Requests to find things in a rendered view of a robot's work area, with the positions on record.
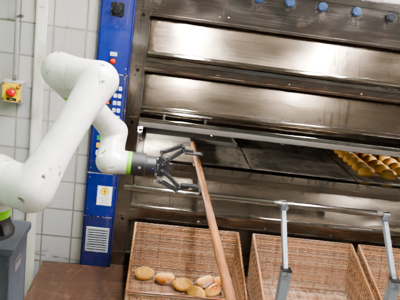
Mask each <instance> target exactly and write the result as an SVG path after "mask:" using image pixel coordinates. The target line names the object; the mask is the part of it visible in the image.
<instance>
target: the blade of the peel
mask: <svg viewBox="0 0 400 300"><path fill-rule="evenodd" d="M146 138H152V139H162V140H172V141H178V142H189V139H190V138H195V139H196V143H199V144H205V145H215V146H226V147H232V148H237V143H236V141H235V140H234V139H233V138H232V137H223V136H214V137H211V135H204V134H198V133H189V132H179V131H173V130H164V129H154V128H148V127H147V130H146Z"/></svg>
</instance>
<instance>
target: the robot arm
mask: <svg viewBox="0 0 400 300"><path fill-rule="evenodd" d="M40 71H41V75H42V78H43V79H44V81H45V82H46V83H47V84H48V85H49V86H50V87H51V88H52V89H53V90H54V91H55V92H56V93H57V94H58V95H59V96H60V97H62V99H64V100H65V101H66V103H65V105H64V106H63V108H62V110H61V112H60V113H59V115H58V117H57V119H56V120H55V121H54V123H53V125H52V126H51V128H50V129H49V131H48V132H47V134H46V135H45V137H44V138H43V139H42V141H41V143H40V144H39V145H38V146H37V148H36V149H35V150H34V152H33V153H32V154H31V156H30V157H29V158H28V160H27V161H26V162H25V163H20V162H18V161H16V160H14V159H12V158H10V157H8V156H6V155H3V154H0V241H2V240H5V239H8V238H10V237H11V236H12V235H13V234H14V232H15V225H14V224H13V223H12V220H11V210H12V208H14V209H17V210H19V211H22V212H24V213H38V212H40V211H43V210H44V209H45V208H47V207H48V206H49V205H50V204H51V202H52V201H53V199H54V196H55V194H56V192H57V189H58V187H59V185H60V182H61V179H62V177H63V175H64V173H65V171H66V169H67V167H68V165H69V163H70V161H71V159H72V157H73V155H74V153H75V151H76V149H77V147H78V146H79V144H80V142H81V141H82V139H83V137H84V135H85V134H86V132H87V131H88V129H89V128H90V126H91V124H92V125H93V126H94V127H95V129H96V130H97V131H98V132H99V134H100V135H101V138H100V144H99V148H98V153H97V156H96V166H97V168H98V170H99V171H100V172H102V173H104V174H107V175H113V174H128V175H135V176H144V173H146V174H149V175H156V176H158V178H157V183H159V184H162V185H164V186H165V187H167V188H169V189H170V190H172V191H173V192H175V193H178V192H179V190H180V189H186V190H188V189H189V188H195V189H197V188H198V185H195V184H189V183H180V184H178V183H177V181H176V180H175V179H174V178H173V177H172V176H171V175H170V174H169V173H168V172H169V167H170V161H172V160H173V159H175V158H176V157H178V156H179V155H181V154H182V153H185V155H196V156H202V153H201V152H194V151H193V149H187V148H185V145H184V143H181V144H179V145H176V146H173V147H171V148H167V149H160V153H161V156H160V157H155V156H149V155H148V157H146V153H142V152H131V151H125V144H126V139H127V134H128V129H127V126H126V124H125V123H124V122H123V121H122V120H120V119H119V118H118V117H117V116H116V115H115V114H114V113H113V112H112V111H111V110H110V109H109V108H108V106H107V105H106V103H107V102H108V101H109V100H110V98H111V97H112V96H113V94H115V92H116V91H117V89H118V85H119V76H118V73H117V71H116V69H115V68H114V67H113V66H112V65H111V64H109V63H108V62H105V61H100V60H90V59H85V58H79V57H76V56H74V55H70V54H67V53H65V52H53V53H51V54H49V55H48V56H47V57H45V59H44V60H43V62H42V65H41V68H40ZM181 148H182V149H181ZM178 149H181V150H179V151H177V152H176V153H175V154H173V155H171V156H170V157H168V158H165V157H164V156H163V155H165V154H167V153H169V152H173V151H176V150H178ZM163 175H165V177H166V178H168V179H169V180H170V181H171V182H172V183H173V185H175V187H174V186H173V185H171V184H169V183H167V182H166V181H164V180H163V179H162V178H161V177H162V176H163Z"/></svg>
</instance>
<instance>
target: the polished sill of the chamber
mask: <svg viewBox="0 0 400 300"><path fill-rule="evenodd" d="M201 166H202V171H203V174H206V175H212V176H223V177H233V178H239V179H249V180H260V181H266V182H276V183H286V184H292V185H303V186H313V187H319V188H329V189H340V190H350V191H356V192H367V193H377V194H382V195H393V196H400V186H394V185H383V184H378V183H367V182H357V181H352V180H341V179H331V178H325V177H315V176H305V175H299V174H289V173H278V172H273V171H262V170H252V169H247V168H236V167H226V166H220V165H210V164H201ZM169 170H170V171H180V172H185V173H196V174H197V172H196V167H195V163H194V162H184V161H174V160H172V161H170V167H169Z"/></svg>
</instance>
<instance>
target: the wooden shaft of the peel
mask: <svg viewBox="0 0 400 300"><path fill-rule="evenodd" d="M190 145H191V148H192V149H193V151H194V152H197V151H198V150H197V147H196V143H195V142H191V144H190ZM193 159H194V162H195V167H196V172H197V175H198V180H199V185H200V188H201V193H202V199H203V202H204V207H205V212H206V215H207V220H208V225H209V229H210V234H211V239H212V244H213V247H214V252H215V258H216V261H217V266H218V271H219V275H220V280H221V285H222V288H223V293H224V298H225V300H236V297H235V293H234V290H233V286H232V281H231V278H230V274H229V270H228V267H227V263H226V259H225V256H224V251H223V247H222V244H221V240H220V235H219V232H218V228H217V224H216V221H215V217H214V212H213V208H212V205H211V201H210V196H209V193H208V189H207V185H206V182H205V177H204V174H203V171H202V166H201V162H200V159H199V156H196V155H193Z"/></svg>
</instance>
